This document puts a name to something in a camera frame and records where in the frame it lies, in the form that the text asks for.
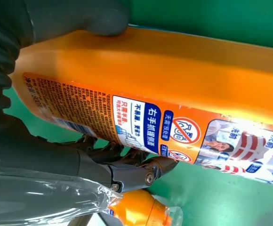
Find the green table mat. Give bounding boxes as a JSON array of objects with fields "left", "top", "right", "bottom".
[{"left": 3, "top": 0, "right": 273, "bottom": 226}]

